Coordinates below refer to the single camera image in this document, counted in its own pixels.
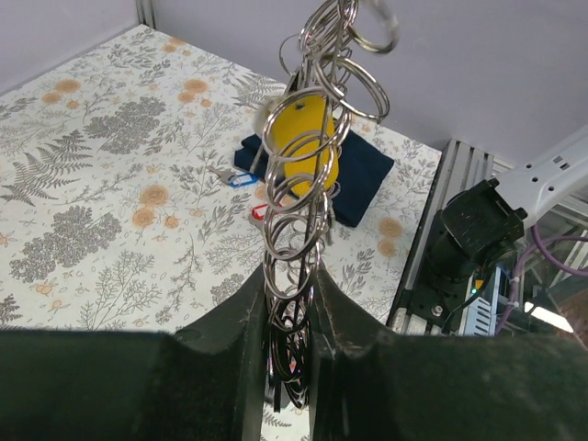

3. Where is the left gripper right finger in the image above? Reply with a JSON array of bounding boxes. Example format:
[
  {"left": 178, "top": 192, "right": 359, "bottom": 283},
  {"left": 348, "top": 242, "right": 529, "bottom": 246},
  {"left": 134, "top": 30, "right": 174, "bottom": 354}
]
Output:
[{"left": 309, "top": 268, "right": 587, "bottom": 440}]

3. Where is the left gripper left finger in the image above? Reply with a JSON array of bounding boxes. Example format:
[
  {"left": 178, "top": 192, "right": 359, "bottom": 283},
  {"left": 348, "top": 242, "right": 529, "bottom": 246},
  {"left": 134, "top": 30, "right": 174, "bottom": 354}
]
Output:
[{"left": 1, "top": 271, "right": 267, "bottom": 440}]

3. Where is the key with yellow tag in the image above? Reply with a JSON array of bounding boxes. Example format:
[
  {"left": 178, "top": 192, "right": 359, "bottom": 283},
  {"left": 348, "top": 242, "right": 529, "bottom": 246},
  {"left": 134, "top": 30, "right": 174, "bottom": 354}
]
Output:
[{"left": 270, "top": 94, "right": 339, "bottom": 198}]

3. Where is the metal key organizer ring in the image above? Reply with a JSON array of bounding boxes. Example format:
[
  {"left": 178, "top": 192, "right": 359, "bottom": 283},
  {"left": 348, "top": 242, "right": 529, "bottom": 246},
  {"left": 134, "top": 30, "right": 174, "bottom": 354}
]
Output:
[{"left": 259, "top": 0, "right": 401, "bottom": 414}]

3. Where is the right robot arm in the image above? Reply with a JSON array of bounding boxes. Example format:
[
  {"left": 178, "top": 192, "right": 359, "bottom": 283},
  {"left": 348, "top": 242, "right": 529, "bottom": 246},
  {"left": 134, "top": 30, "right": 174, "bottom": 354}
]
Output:
[{"left": 426, "top": 128, "right": 587, "bottom": 282}]

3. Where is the key with red tag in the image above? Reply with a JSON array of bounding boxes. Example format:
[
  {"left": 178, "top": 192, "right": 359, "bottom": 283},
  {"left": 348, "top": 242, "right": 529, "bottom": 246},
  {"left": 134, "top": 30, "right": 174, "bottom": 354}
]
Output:
[{"left": 248, "top": 204, "right": 269, "bottom": 230}]

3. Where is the floral table mat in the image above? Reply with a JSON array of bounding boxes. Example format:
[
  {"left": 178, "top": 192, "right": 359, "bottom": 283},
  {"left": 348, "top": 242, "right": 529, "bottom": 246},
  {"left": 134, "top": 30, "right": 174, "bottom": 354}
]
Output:
[{"left": 0, "top": 25, "right": 445, "bottom": 441}]

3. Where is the key with blue tag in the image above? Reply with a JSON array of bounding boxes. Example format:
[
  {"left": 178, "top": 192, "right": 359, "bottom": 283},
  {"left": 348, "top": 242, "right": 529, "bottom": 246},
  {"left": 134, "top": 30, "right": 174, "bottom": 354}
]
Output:
[{"left": 207, "top": 165, "right": 258, "bottom": 188}]

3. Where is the dark blue cloth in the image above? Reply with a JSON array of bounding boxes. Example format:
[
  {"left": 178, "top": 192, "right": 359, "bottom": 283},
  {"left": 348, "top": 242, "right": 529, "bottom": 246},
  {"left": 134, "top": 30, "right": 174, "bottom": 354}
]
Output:
[{"left": 232, "top": 130, "right": 396, "bottom": 229}]

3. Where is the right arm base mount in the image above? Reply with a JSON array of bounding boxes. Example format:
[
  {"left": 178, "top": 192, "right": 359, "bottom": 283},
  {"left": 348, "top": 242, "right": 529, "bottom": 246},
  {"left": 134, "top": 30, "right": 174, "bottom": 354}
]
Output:
[{"left": 388, "top": 270, "right": 506, "bottom": 336}]

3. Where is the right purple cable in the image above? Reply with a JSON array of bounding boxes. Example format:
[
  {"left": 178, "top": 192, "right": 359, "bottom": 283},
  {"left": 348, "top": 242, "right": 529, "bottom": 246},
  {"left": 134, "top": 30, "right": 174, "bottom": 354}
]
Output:
[{"left": 498, "top": 224, "right": 588, "bottom": 332}]

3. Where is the aluminium front rail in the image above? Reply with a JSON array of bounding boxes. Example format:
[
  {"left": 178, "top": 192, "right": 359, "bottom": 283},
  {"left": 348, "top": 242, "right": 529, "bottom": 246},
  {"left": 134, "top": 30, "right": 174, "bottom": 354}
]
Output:
[{"left": 391, "top": 139, "right": 494, "bottom": 307}]

